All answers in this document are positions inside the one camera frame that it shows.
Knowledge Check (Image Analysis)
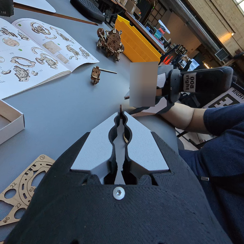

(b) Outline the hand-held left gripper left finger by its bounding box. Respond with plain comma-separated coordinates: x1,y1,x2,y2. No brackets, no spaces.
70,112,121,185

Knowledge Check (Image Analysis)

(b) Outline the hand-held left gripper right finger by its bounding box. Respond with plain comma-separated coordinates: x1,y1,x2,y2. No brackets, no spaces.
122,111,170,185

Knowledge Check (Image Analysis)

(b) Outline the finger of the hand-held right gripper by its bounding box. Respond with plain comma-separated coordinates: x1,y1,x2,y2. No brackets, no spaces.
131,96,169,116
158,73,168,88

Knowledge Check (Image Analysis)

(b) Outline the wooden ring part with holes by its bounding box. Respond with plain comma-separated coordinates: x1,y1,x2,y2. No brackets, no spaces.
119,104,128,143

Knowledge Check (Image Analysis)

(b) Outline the person's right forearm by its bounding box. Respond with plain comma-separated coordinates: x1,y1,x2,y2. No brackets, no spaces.
160,103,208,135

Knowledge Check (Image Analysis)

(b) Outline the assembled wooden model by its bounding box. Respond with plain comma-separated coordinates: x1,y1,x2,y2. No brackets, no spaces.
97,25,125,62

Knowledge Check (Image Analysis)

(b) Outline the small wooden model subassembly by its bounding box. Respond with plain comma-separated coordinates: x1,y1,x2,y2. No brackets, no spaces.
90,66,101,85

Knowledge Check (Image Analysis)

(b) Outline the black model kit box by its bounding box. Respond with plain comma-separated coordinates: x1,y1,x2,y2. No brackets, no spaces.
0,0,14,16

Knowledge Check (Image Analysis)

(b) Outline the white printed marker board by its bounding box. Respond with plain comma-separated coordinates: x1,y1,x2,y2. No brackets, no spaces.
175,87,244,151

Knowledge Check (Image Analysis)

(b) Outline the yellow plastic bin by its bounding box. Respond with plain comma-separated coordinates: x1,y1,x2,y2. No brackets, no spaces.
114,15,162,63

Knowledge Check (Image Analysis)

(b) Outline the stack of colourful trays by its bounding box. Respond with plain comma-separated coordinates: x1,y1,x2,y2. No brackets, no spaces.
153,19,170,41

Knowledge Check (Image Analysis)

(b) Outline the person's navy clothing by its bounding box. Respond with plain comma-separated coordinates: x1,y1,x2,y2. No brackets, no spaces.
178,103,244,244

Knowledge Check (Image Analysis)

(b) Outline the laser cut plywood sheet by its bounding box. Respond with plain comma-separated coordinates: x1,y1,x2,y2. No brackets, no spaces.
0,154,56,226

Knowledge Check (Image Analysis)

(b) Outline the white cardboard box tray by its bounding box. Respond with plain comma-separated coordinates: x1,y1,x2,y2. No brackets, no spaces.
0,99,25,146

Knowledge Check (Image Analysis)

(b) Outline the open instruction booklet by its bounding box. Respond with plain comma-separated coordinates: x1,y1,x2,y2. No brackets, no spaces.
0,18,100,99

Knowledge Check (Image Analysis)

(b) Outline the black perforated armrest pad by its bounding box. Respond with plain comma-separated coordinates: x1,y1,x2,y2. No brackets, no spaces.
70,0,106,24

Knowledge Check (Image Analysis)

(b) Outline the white metal stand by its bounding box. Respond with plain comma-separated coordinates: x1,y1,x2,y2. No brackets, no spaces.
13,0,56,13

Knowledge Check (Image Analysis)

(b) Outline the wall air conditioner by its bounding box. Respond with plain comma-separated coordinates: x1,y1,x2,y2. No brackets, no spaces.
215,48,229,61

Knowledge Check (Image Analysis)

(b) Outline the grey ceiling duct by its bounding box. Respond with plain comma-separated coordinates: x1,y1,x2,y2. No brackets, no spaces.
172,0,219,52

